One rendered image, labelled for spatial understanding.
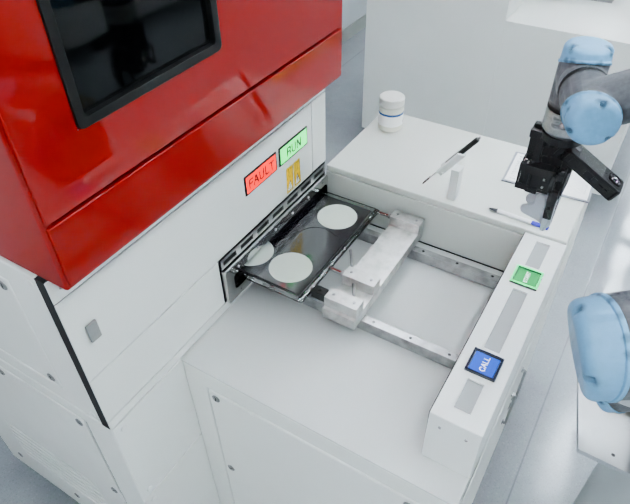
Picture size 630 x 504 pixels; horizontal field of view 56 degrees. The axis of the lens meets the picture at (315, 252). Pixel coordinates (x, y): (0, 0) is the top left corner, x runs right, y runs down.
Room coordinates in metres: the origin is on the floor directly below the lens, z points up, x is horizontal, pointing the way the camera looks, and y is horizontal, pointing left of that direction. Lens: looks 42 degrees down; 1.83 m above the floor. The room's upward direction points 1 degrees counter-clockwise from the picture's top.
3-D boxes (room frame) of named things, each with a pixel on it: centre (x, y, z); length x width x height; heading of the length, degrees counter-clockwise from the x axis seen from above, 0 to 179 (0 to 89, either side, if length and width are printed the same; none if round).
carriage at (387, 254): (1.01, -0.14, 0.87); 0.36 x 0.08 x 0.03; 148
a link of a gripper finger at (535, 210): (0.87, -0.42, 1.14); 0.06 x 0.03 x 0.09; 58
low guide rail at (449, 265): (1.11, -0.23, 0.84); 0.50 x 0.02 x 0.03; 58
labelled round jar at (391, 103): (1.50, -0.22, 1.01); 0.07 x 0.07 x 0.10
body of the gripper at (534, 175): (0.88, -0.42, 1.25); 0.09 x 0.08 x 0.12; 58
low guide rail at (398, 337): (0.88, -0.09, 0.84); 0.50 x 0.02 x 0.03; 58
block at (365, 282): (0.94, -0.10, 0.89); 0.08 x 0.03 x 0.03; 58
